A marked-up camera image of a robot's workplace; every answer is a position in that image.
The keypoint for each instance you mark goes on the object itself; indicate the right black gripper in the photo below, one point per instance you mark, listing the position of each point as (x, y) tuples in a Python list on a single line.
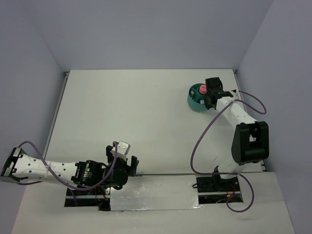
[(208, 106)]

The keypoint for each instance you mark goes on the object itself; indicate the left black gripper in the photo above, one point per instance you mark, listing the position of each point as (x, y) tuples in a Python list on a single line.
[(134, 163)]

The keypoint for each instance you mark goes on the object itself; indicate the pink capped crayon tube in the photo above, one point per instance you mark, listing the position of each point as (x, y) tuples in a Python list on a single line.
[(202, 89)]

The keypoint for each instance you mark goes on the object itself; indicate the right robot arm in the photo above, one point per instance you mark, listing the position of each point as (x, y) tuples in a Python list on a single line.
[(250, 143)]

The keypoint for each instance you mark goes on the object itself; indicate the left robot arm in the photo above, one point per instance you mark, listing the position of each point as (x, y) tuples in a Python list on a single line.
[(22, 169)]

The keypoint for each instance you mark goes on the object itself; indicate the teal round divided organizer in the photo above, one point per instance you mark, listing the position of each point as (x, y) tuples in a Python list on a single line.
[(197, 102)]

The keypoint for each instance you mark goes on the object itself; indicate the silver taped panel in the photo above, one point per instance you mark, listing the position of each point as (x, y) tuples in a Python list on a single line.
[(156, 193)]

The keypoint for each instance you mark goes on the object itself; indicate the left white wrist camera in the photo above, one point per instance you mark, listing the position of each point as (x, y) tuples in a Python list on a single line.
[(121, 148)]

